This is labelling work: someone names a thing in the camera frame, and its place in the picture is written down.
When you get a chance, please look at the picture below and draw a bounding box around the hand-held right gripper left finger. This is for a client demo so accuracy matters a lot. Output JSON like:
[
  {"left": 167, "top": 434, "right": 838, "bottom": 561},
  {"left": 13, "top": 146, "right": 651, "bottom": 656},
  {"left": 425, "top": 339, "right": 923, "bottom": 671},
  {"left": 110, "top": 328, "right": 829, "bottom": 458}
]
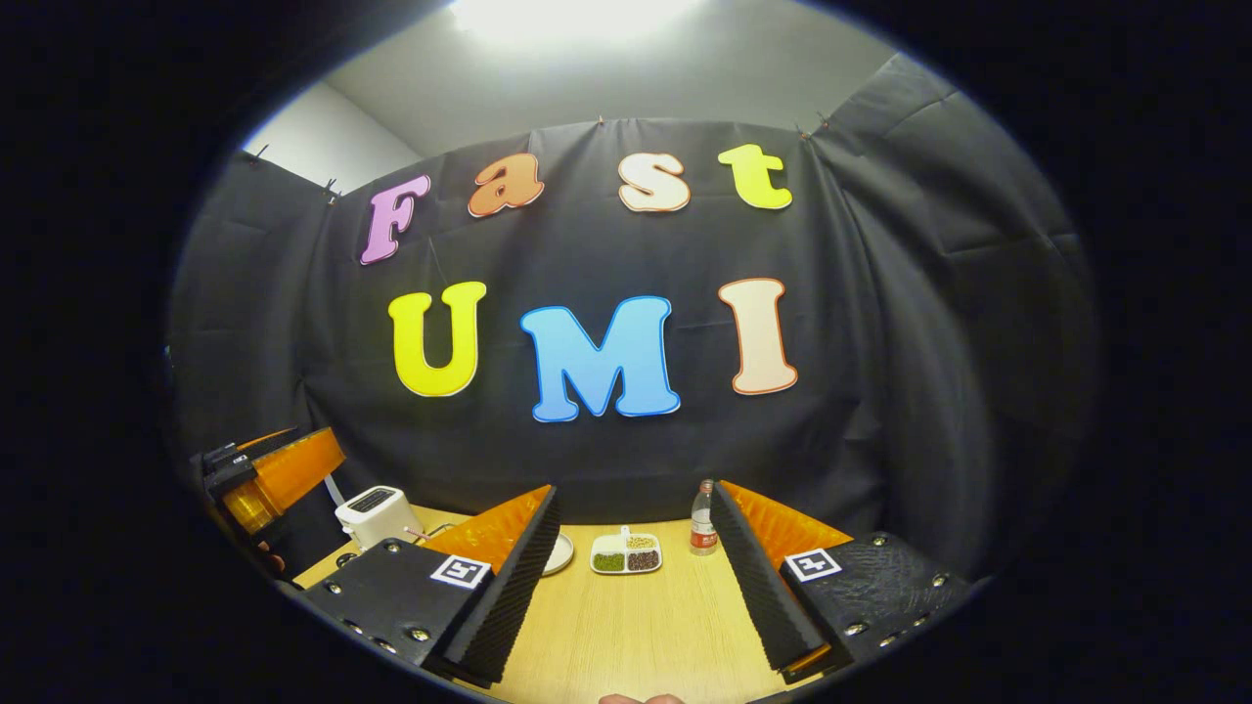
[{"left": 291, "top": 483, "right": 563, "bottom": 685}]

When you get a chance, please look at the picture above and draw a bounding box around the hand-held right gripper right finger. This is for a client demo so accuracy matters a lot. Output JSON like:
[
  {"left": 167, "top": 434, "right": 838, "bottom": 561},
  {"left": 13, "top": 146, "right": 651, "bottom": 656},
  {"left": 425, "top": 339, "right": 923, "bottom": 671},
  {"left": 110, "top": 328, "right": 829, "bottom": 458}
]
[{"left": 709, "top": 477, "right": 976, "bottom": 687}]

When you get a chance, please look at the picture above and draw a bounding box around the round white plate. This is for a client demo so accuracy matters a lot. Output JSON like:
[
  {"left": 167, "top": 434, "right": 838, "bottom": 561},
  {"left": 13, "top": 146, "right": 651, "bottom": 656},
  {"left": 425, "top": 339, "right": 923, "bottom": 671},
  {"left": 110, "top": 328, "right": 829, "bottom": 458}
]
[{"left": 541, "top": 530, "right": 577, "bottom": 579}]

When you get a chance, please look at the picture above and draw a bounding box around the clear plastic water bottle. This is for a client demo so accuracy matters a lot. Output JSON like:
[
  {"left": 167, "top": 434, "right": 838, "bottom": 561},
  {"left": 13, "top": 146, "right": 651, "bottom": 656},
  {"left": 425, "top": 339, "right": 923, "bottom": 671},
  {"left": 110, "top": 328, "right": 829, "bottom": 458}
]
[{"left": 690, "top": 478, "right": 721, "bottom": 557}]

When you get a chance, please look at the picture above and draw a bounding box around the white toaster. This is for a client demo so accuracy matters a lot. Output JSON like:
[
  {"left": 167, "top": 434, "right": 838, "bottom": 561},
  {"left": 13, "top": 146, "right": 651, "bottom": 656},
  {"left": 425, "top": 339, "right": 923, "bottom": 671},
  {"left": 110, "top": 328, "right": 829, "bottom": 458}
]
[{"left": 334, "top": 485, "right": 425, "bottom": 551}]

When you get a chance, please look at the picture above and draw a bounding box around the white divided bean dish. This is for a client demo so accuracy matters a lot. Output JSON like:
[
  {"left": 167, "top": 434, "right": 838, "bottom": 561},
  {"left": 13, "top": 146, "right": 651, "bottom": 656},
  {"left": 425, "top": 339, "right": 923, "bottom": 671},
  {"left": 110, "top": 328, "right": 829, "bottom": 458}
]
[{"left": 589, "top": 525, "right": 664, "bottom": 577}]

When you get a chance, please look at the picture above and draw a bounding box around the black backdrop cloth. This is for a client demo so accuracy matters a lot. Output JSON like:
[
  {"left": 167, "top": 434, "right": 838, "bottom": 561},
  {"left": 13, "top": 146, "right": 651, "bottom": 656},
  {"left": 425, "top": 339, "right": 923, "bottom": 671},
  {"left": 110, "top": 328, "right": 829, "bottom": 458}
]
[{"left": 161, "top": 54, "right": 1101, "bottom": 588}]

